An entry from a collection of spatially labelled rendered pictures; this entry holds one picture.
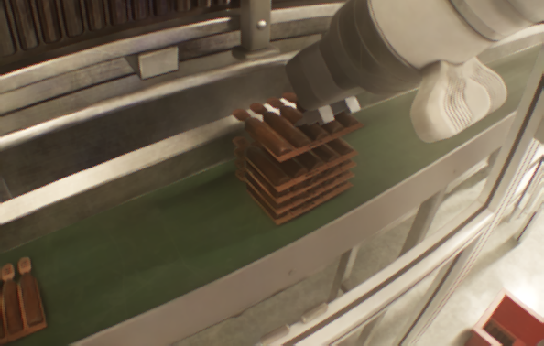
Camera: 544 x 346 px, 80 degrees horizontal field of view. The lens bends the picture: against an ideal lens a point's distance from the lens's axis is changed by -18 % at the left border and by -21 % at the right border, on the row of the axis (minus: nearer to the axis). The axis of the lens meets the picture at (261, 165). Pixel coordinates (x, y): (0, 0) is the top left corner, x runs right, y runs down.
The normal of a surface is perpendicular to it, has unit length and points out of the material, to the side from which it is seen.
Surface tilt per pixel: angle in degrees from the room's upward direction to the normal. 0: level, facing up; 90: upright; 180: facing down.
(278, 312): 0
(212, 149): 90
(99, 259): 2
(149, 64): 90
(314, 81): 78
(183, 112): 90
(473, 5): 113
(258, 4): 90
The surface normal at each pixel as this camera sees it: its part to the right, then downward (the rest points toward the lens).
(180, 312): 0.53, 0.55
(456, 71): 0.41, -0.08
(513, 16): -0.16, 0.96
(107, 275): 0.00, -0.76
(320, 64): -0.66, 0.28
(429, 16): -0.64, 0.56
